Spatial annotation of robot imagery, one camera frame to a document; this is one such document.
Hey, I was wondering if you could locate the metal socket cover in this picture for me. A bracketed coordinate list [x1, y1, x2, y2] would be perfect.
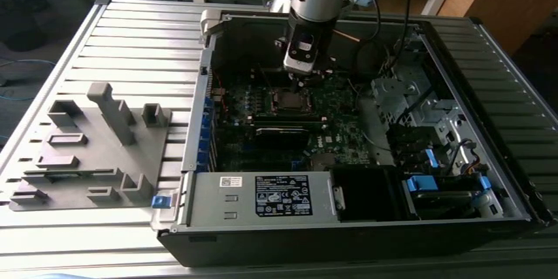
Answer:
[271, 88, 315, 116]

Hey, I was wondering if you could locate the silver CPU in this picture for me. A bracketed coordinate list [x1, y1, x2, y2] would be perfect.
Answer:
[278, 91, 309, 109]

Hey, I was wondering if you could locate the silver drive cage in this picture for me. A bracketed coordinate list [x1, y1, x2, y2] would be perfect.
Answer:
[370, 35, 471, 149]

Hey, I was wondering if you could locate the green motherboard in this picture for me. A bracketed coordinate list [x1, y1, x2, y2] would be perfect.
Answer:
[208, 69, 387, 174]

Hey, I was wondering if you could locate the black graphics card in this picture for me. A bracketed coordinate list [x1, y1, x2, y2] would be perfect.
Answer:
[254, 127, 311, 151]

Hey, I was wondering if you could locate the silver chipset heatsink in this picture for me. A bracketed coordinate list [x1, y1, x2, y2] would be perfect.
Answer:
[310, 153, 337, 169]

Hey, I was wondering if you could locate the blue plastic clip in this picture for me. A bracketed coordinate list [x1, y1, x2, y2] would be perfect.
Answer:
[421, 148, 441, 168]

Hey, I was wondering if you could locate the black plastic shroud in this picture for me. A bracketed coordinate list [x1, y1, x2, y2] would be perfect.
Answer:
[330, 166, 405, 223]

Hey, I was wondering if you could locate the hard disk in blue carrier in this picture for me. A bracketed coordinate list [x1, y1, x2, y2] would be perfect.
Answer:
[401, 175, 494, 222]

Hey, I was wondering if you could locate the grey power supply unit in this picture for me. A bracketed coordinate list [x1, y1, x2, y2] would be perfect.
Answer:
[186, 171, 342, 228]

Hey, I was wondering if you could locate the black PC case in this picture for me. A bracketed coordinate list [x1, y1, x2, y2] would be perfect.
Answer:
[150, 9, 558, 269]

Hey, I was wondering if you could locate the grey parts rack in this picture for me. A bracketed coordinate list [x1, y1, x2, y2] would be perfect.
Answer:
[7, 82, 175, 212]

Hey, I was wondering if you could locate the black office chair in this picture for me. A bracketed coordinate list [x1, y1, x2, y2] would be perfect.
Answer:
[0, 0, 50, 53]

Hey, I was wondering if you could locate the pale blue object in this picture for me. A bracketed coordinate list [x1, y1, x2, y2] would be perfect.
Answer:
[39, 272, 95, 279]

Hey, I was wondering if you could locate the copper coloured flat cable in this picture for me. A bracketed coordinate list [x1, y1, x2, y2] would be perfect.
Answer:
[333, 29, 362, 44]

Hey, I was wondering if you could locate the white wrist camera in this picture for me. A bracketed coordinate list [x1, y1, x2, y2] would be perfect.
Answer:
[283, 40, 318, 74]

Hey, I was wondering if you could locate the grey case latch handle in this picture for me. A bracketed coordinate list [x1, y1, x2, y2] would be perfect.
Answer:
[199, 9, 227, 45]

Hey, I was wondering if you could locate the coloured wire bundle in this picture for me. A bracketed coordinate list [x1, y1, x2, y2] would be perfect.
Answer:
[462, 157, 489, 176]

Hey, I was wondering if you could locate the blue floor cable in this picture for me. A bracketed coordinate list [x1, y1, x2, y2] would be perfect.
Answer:
[0, 58, 58, 101]

